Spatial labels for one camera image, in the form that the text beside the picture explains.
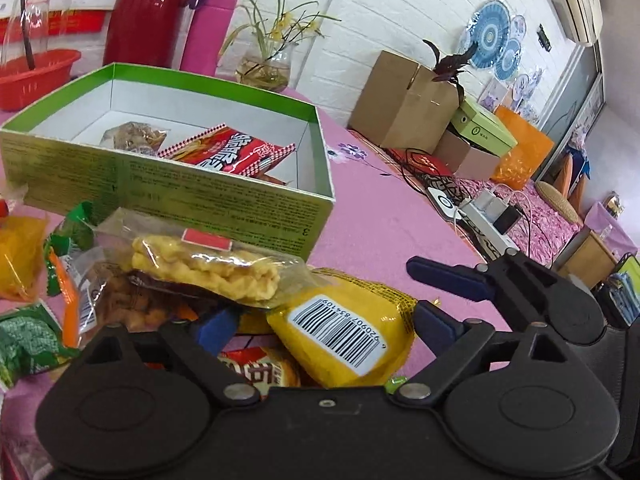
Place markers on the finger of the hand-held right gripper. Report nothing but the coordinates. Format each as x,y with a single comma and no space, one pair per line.
450,275

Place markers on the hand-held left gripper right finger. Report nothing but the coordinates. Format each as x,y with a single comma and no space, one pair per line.
437,322

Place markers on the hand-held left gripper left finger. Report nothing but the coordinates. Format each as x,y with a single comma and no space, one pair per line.
212,332

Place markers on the yellow snack packet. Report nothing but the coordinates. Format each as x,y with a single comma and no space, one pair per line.
340,330

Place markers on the green cardboard box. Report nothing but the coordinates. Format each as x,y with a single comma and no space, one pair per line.
150,185

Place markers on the orange translucent snack packet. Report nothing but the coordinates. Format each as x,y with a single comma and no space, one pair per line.
20,255

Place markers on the clear packet of twisted snacks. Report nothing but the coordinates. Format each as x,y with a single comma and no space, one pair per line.
200,265

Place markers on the clear packet of brown snacks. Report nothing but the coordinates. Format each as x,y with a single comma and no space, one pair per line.
132,137

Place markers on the wooden cabinet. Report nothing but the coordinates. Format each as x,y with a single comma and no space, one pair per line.
585,260

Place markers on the white power strip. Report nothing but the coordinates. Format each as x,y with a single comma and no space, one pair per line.
480,227

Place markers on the red and white snack packet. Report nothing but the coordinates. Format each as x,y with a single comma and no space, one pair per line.
260,370

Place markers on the small green wrapper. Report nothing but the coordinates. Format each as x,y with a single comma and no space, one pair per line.
395,385

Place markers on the white charger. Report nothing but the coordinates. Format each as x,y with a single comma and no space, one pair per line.
487,205

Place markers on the black charger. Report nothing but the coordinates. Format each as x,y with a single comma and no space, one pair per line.
507,217

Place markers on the purple cloth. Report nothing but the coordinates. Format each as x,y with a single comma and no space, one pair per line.
607,227

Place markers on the clear packet of nuts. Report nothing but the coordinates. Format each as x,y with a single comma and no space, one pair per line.
125,297

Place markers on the small cardboard box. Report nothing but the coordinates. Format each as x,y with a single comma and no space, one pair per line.
465,160

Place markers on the woven round cushion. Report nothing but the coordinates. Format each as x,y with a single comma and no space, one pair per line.
557,200

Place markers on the orange bag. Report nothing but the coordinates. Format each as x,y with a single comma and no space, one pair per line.
525,150

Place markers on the green shoe box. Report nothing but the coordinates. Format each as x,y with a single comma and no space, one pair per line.
482,127

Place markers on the green and orange snack packet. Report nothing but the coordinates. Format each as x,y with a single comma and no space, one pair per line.
60,265

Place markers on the large cardboard box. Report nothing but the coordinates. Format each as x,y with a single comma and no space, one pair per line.
395,105

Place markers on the purple leaf plant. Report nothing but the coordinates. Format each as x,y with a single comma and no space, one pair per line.
450,62

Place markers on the glass vase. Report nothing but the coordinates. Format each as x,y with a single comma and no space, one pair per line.
265,70

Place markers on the pink bottle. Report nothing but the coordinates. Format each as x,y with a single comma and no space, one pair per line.
207,30

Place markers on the yellow flower plant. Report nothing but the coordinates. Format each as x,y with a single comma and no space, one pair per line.
280,22

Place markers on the red plastic basin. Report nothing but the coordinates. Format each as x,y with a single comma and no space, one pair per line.
35,82

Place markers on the red thermos jug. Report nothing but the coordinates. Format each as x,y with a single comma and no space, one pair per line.
145,10

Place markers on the dark stirring stick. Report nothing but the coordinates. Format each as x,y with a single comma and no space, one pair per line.
27,35

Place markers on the glass pitcher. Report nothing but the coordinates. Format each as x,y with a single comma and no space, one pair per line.
52,15

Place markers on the medium blue round wall fan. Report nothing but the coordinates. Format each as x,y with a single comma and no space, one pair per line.
510,57

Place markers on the blue decorative wall plates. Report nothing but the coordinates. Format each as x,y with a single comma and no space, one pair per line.
487,30

